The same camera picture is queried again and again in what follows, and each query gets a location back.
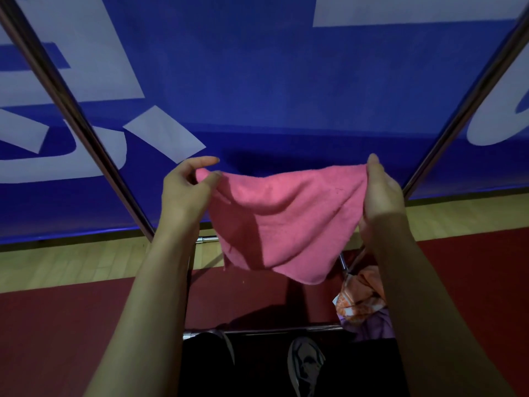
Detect purple towel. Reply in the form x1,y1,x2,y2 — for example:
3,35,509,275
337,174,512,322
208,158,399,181
338,308,396,342

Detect person's black trousers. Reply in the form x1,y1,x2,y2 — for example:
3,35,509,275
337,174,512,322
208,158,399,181
177,330,410,397

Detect person's left grey shoe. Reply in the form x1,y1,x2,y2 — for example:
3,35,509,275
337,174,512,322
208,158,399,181
206,329,236,367

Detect person's grey shoe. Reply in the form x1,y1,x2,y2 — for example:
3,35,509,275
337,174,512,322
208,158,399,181
206,329,236,367
287,336,326,397

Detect person's left hand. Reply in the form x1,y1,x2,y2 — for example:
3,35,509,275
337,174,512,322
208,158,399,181
159,155,223,244

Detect pink towel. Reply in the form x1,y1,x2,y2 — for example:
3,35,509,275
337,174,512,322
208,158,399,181
195,164,369,286

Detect person's right hand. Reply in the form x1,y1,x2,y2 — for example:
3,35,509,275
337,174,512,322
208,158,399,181
358,153,408,245

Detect person's right forearm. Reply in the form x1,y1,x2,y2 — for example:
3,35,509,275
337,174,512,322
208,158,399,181
363,213,515,397

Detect person's right grey shoe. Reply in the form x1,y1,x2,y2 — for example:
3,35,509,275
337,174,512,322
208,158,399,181
287,336,326,397

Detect metal drying rack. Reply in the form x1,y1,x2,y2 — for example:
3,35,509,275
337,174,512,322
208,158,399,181
0,0,529,342

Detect blue banner with white print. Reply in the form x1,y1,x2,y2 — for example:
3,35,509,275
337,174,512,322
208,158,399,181
0,0,529,245

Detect orange patterned towel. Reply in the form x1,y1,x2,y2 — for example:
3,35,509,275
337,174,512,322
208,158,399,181
332,265,387,325

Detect person's left forearm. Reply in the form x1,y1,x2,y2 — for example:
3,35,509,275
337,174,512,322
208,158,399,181
84,227,200,397

